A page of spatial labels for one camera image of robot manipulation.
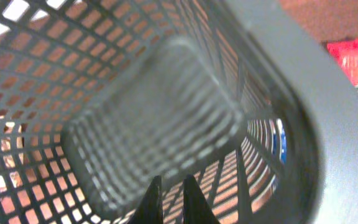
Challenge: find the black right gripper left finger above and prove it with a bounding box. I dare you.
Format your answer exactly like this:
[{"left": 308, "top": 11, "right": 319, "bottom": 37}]
[{"left": 127, "top": 175, "right": 163, "bottom": 224}]

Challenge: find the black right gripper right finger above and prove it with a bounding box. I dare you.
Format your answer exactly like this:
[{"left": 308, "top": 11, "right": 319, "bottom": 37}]
[{"left": 183, "top": 175, "right": 219, "bottom": 224}]

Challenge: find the blue tissue pack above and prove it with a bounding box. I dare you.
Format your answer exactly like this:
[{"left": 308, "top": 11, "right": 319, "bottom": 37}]
[{"left": 272, "top": 119, "right": 287, "bottom": 164}]

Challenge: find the orange spaghetti pack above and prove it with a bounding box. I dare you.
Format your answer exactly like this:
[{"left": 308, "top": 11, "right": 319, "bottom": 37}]
[{"left": 326, "top": 39, "right": 358, "bottom": 122}]

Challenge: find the grey plastic basket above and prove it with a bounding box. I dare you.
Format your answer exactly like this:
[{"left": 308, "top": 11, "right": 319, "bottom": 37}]
[{"left": 0, "top": 0, "right": 358, "bottom": 223}]

